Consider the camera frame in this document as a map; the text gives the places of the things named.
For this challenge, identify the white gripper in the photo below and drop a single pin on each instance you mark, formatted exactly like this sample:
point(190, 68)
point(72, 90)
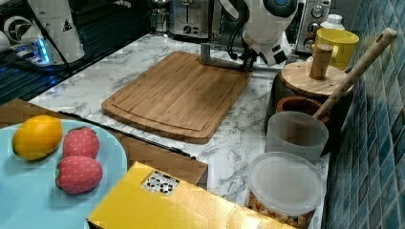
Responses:
point(273, 49)

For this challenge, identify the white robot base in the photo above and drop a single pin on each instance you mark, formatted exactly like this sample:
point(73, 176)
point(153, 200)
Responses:
point(49, 36)

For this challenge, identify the silver toaster oven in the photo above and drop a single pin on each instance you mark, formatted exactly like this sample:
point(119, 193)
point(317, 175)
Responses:
point(286, 24)

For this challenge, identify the dark pot with wooden lid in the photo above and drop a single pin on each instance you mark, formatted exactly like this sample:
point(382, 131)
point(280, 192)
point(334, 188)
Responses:
point(294, 80)

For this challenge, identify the white bottle cap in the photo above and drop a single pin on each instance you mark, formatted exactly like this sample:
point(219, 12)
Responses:
point(334, 21)

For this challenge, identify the brown ceramic bowl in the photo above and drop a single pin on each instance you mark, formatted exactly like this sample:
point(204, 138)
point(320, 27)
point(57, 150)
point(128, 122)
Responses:
point(295, 103)

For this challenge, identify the yellow mug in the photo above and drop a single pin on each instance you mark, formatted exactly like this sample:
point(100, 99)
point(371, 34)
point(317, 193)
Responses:
point(343, 46)

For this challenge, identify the silver toaster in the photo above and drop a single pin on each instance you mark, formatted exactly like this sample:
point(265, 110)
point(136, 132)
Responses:
point(191, 18)

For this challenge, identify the translucent plastic cup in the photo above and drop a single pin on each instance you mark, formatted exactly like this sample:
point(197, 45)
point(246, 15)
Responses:
point(296, 133)

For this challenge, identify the bamboo cutting board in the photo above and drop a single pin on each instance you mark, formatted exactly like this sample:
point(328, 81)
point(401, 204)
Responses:
point(179, 98)

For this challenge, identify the snack jar with clear lid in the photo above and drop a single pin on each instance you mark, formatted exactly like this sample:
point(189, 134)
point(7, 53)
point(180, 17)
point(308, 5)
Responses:
point(284, 187)

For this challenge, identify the yellow cardboard box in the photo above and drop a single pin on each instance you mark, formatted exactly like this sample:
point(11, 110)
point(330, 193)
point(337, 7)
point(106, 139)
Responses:
point(146, 198)

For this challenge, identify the upper toy strawberry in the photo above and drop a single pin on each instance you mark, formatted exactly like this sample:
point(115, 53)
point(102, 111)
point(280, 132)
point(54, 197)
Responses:
point(81, 141)

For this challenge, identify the toy strawberry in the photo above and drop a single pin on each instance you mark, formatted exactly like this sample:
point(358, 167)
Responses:
point(78, 174)
point(81, 141)

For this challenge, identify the lower toy strawberry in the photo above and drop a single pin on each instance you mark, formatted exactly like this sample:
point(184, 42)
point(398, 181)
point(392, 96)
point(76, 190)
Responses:
point(78, 174)

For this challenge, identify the toy lemon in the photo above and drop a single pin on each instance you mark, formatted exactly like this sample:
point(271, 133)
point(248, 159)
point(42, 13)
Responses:
point(37, 137)

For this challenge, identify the light blue plate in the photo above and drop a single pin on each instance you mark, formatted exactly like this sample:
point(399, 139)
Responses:
point(29, 198)

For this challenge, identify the wooden handled ladle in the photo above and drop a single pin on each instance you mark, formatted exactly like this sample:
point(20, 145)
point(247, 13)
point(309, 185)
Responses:
point(380, 44)

